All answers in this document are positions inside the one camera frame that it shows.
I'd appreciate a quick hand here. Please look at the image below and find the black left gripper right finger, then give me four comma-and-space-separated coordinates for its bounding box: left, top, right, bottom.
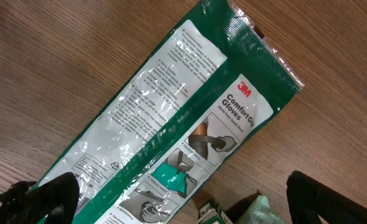
286, 170, 367, 224

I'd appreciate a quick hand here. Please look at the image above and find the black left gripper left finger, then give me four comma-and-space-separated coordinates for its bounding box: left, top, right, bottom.
0, 172, 80, 224

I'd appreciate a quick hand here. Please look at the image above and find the mint green wipes packet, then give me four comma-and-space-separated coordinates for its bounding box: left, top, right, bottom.
235, 195, 285, 224

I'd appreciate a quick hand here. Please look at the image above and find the green white medicine box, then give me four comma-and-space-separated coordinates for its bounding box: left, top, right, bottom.
197, 198, 233, 224

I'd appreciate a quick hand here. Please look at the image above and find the green glove packet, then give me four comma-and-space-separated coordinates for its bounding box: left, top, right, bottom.
40, 0, 302, 223

